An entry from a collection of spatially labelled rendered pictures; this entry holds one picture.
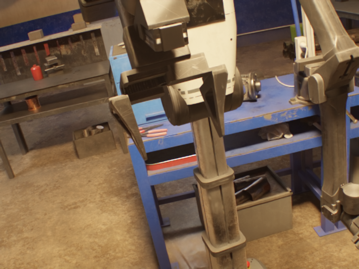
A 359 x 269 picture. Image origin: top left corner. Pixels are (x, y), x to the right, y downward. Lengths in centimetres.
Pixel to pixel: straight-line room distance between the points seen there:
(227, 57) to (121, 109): 63
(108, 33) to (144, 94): 615
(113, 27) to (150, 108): 471
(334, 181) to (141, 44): 74
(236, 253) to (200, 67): 99
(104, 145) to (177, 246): 176
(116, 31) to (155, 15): 623
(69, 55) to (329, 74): 348
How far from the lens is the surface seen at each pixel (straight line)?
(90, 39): 409
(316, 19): 91
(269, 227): 241
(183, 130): 184
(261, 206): 229
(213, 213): 123
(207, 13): 98
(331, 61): 88
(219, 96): 45
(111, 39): 662
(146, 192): 195
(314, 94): 93
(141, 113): 196
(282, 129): 206
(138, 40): 44
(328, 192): 108
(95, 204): 310
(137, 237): 262
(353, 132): 217
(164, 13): 38
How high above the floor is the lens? 159
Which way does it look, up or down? 24 degrees down
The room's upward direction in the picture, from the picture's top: 11 degrees counter-clockwise
